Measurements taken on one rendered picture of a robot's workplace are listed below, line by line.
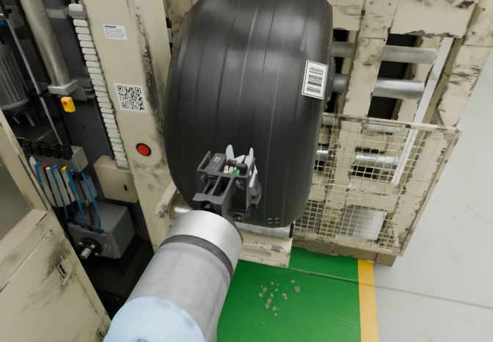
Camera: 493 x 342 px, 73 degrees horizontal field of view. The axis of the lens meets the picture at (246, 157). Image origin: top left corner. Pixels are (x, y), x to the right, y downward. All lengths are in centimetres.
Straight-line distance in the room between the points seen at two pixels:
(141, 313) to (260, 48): 45
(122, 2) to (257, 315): 148
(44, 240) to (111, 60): 56
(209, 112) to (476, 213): 224
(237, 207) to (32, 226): 74
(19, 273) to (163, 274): 80
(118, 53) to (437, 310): 182
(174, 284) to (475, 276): 205
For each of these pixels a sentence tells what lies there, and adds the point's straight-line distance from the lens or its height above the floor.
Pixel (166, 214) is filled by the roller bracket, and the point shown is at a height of 92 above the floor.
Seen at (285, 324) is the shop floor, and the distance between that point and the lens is 180.
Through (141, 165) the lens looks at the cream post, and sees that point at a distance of 101.
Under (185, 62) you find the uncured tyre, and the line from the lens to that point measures 63.
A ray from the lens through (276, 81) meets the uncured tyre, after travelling 58.
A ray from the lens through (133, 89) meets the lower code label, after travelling 87.
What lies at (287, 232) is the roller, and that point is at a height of 91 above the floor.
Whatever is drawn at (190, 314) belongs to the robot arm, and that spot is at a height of 133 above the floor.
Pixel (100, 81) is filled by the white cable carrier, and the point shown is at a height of 125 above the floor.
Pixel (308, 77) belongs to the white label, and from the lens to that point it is 59.
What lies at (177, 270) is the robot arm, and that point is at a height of 134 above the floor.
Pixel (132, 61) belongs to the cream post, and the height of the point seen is 132.
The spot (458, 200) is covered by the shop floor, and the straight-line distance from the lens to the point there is 267.
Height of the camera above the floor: 162
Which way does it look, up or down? 38 degrees down
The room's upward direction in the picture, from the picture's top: straight up
